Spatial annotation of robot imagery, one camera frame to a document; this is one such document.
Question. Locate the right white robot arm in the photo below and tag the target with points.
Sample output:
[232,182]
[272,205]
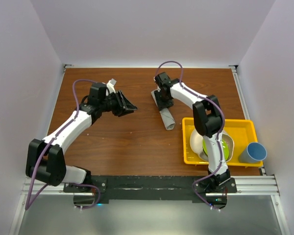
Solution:
[208,118]

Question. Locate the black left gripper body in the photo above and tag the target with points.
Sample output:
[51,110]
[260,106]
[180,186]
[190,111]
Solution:
[113,104]

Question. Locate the beige shell-shaped plate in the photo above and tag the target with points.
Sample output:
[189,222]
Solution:
[196,144]

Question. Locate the lime green bowl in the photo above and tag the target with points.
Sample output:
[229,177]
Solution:
[226,148]

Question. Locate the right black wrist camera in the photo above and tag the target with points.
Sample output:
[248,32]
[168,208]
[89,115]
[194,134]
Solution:
[162,79]

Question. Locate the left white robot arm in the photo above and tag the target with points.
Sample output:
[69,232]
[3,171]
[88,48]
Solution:
[45,158]

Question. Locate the blue plastic cup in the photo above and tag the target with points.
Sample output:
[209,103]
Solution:
[253,153]

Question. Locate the yellow plastic tray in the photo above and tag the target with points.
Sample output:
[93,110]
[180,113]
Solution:
[241,131]

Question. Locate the aluminium frame rail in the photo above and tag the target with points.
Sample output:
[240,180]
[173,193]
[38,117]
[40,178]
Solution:
[245,185]

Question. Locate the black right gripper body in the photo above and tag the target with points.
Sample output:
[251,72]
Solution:
[163,101]

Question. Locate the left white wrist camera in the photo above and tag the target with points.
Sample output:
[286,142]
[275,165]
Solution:
[111,85]

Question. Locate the grey cloth napkin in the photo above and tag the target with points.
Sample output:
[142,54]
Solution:
[166,117]

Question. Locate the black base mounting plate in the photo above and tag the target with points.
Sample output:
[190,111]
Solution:
[218,201]

